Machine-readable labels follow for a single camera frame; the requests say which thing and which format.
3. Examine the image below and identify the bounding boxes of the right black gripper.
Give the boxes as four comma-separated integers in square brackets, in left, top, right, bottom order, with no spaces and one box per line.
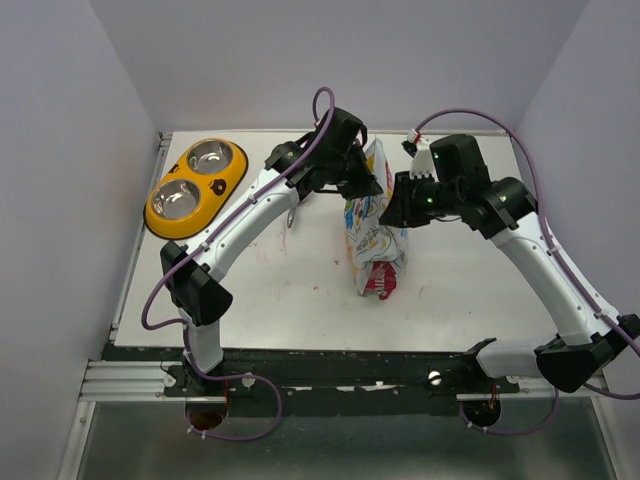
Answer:
[379,169,462,228]

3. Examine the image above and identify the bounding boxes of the pet food bag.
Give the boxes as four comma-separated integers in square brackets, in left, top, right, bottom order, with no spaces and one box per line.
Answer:
[344,139,408,301]

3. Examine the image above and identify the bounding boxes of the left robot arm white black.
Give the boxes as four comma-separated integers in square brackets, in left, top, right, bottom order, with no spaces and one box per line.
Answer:
[160,108,382,395]

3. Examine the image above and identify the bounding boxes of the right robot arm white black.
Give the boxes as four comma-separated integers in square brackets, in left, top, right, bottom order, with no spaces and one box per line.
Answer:
[380,130,639,393]

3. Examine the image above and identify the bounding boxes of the yellow double pet bowl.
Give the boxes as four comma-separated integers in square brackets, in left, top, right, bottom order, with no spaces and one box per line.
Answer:
[143,138,249,240]

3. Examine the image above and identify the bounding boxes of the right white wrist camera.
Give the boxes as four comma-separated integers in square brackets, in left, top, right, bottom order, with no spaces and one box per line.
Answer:
[402,130,435,179]

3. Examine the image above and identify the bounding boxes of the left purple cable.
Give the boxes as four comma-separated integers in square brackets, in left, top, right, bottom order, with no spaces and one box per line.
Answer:
[141,87,337,442]

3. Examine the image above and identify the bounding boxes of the purple cable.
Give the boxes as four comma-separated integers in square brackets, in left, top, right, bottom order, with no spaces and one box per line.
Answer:
[141,87,337,442]
[409,108,640,437]

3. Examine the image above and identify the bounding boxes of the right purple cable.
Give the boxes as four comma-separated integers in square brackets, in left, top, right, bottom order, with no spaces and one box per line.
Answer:
[409,108,640,437]

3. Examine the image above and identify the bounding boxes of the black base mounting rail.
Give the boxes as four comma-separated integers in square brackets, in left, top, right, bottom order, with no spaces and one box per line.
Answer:
[101,344,519,418]

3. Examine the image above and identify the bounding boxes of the aluminium frame rail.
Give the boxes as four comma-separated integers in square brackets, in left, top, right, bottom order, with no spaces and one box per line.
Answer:
[79,361,177,402]

